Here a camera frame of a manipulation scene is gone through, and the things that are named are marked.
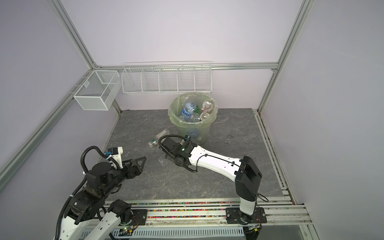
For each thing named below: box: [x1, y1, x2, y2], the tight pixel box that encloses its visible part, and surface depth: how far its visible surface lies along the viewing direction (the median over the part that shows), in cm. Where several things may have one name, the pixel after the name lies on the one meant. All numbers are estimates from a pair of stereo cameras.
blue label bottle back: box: [157, 153, 171, 167], surface depth 91 cm
